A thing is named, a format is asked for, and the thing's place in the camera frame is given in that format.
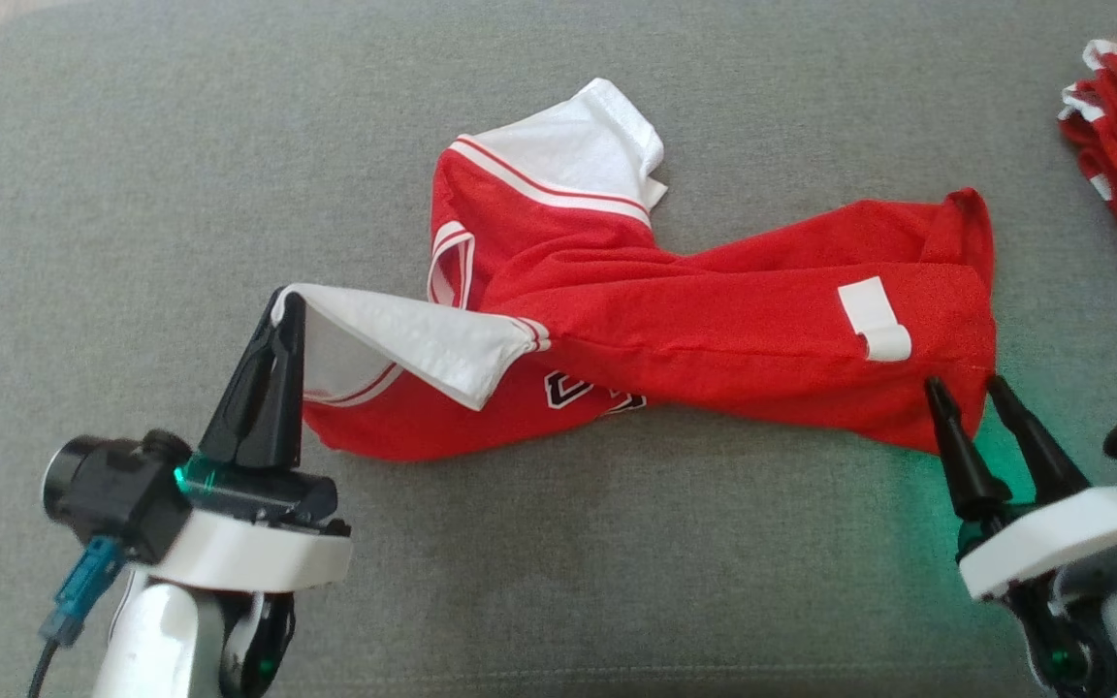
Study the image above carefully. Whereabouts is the red jersey number 23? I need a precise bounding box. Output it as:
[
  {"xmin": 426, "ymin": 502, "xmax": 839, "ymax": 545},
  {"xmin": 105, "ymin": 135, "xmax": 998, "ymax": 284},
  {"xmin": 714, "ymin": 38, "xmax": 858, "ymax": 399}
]
[{"xmin": 272, "ymin": 78, "xmax": 998, "ymax": 464}]

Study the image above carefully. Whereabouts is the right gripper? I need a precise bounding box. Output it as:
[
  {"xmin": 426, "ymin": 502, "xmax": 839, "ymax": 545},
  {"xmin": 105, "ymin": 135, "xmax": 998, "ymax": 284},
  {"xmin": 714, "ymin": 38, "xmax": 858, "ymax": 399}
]
[{"xmin": 923, "ymin": 374, "xmax": 1117, "ymax": 603}]

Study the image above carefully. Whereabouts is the large grey sofa seat cushion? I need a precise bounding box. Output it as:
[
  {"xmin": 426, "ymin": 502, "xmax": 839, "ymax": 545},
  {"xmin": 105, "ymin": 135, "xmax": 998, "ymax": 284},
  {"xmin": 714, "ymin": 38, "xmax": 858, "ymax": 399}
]
[{"xmin": 0, "ymin": 0, "xmax": 1117, "ymax": 698}]

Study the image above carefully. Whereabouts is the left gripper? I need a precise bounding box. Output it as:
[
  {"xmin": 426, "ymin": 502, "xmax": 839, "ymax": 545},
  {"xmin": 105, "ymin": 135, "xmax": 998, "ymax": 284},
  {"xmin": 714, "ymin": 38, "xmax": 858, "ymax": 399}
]
[{"xmin": 146, "ymin": 290, "xmax": 355, "ymax": 595}]

